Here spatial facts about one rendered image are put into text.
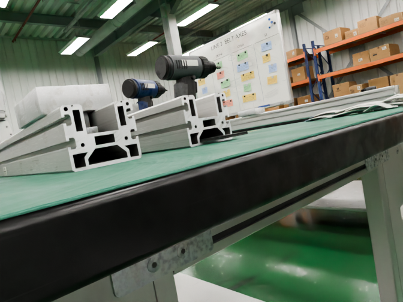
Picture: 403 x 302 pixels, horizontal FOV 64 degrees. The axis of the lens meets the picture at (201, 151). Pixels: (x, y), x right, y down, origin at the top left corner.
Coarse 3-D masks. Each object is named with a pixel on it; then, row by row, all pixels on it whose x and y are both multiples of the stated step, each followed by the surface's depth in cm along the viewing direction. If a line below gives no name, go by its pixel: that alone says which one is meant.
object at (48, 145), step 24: (48, 120) 45; (72, 120) 41; (96, 120) 51; (120, 120) 47; (0, 144) 78; (24, 144) 59; (48, 144) 47; (72, 144) 43; (96, 144) 50; (120, 144) 45; (0, 168) 84; (24, 168) 62; (48, 168) 49; (72, 168) 41
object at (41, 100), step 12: (84, 84) 50; (96, 84) 51; (108, 84) 52; (36, 96) 46; (48, 96) 46; (60, 96) 47; (72, 96) 48; (84, 96) 50; (96, 96) 51; (108, 96) 52; (24, 108) 52; (36, 108) 47; (48, 108) 46; (84, 108) 49; (96, 108) 51; (24, 120) 54; (36, 120) 51
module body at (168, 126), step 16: (192, 96) 54; (208, 96) 58; (224, 96) 59; (144, 112) 62; (160, 112) 60; (176, 112) 54; (192, 112) 55; (208, 112) 59; (224, 112) 58; (144, 128) 63; (160, 128) 59; (176, 128) 57; (192, 128) 53; (208, 128) 56; (224, 128) 60; (144, 144) 64; (160, 144) 60; (176, 144) 56; (192, 144) 53
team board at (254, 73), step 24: (264, 24) 357; (216, 48) 415; (240, 48) 387; (264, 48) 362; (216, 72) 422; (240, 72) 393; (264, 72) 367; (288, 72) 348; (240, 96) 399; (264, 96) 373; (288, 96) 350
